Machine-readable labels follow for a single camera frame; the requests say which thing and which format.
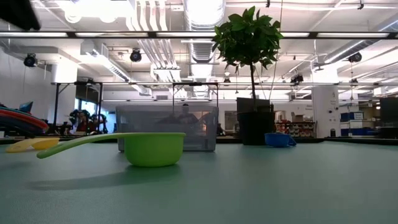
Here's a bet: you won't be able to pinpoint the green measuring cup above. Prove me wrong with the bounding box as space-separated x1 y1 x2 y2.
36 133 187 168

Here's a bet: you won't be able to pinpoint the blue measuring cup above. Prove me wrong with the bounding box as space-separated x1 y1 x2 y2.
264 133 297 148

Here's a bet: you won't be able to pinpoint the yellow measuring cup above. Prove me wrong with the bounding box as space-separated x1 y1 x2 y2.
5 138 60 153

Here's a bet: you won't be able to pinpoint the red measuring cup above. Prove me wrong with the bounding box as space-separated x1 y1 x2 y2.
0 111 50 134

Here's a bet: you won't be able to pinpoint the grey translucent plastic basket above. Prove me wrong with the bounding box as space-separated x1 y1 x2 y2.
116 105 219 152

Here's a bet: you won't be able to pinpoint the person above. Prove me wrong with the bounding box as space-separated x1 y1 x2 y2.
174 103 201 125
74 109 96 134

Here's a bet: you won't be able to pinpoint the black monitor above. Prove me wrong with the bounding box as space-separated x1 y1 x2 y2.
236 97 272 113

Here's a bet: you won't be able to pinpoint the potted plant in black pot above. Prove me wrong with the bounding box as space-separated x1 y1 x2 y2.
211 6 284 146

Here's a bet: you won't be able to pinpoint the shelf with small bins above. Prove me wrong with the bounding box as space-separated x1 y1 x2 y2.
275 121 317 138

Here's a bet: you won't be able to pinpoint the white pillar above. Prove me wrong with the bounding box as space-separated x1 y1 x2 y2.
312 67 341 138

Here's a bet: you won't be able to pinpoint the blue storage bins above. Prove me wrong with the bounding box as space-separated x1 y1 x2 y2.
340 111 379 137

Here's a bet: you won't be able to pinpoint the red and blue background robot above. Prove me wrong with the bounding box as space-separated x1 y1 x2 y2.
18 101 34 113

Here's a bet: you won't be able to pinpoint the dark cabinet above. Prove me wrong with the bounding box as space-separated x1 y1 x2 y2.
379 98 398 139

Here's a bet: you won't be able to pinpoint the overhead light bar frame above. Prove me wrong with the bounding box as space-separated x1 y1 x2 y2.
0 30 398 40

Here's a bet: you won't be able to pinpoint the silver ventilation duct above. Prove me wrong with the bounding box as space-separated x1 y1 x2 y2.
183 0 226 32

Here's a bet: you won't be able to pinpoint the black metal rig frame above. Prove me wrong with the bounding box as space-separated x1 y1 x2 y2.
51 81 104 131

